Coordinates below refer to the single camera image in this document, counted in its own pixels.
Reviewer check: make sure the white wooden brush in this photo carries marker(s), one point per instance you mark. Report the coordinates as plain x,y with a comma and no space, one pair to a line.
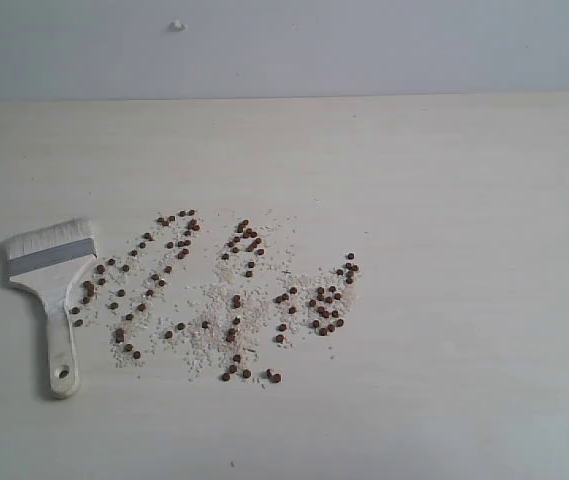
46,263

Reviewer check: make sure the scattered white rice grains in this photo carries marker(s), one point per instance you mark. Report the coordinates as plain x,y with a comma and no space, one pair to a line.
224,310

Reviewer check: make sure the scattered brown pellets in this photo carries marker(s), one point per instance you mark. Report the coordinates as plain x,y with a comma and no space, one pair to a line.
214,295

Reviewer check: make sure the white lump on wall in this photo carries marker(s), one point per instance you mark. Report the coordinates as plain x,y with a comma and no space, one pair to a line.
177,26

